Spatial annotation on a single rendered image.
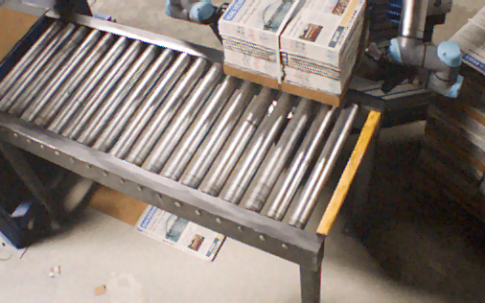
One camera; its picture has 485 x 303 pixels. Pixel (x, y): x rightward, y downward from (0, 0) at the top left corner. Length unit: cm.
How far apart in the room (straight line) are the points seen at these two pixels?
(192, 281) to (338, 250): 61
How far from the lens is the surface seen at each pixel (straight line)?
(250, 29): 164
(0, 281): 267
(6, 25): 238
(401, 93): 256
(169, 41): 200
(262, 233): 152
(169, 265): 241
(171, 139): 172
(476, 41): 197
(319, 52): 159
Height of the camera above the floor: 214
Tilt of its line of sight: 55 degrees down
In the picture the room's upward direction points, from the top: 10 degrees counter-clockwise
